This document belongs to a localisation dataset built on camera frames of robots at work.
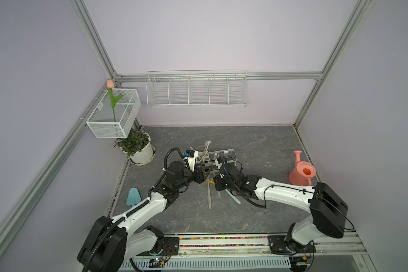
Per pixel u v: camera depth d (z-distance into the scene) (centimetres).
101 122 80
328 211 43
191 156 70
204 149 91
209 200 87
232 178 63
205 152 93
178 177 63
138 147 89
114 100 86
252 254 73
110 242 40
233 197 85
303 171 85
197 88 99
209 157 91
